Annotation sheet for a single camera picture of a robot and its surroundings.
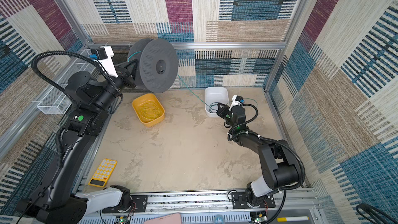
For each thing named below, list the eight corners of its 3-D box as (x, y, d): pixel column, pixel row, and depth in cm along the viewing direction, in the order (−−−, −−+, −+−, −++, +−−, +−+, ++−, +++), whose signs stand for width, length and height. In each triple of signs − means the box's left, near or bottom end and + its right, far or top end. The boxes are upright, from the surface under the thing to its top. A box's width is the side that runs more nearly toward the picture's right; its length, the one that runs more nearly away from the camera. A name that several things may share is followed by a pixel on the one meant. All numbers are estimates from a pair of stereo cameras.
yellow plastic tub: (148, 130, 101) (145, 125, 96) (133, 107, 113) (129, 101, 108) (170, 117, 107) (169, 111, 102) (153, 96, 119) (151, 90, 114)
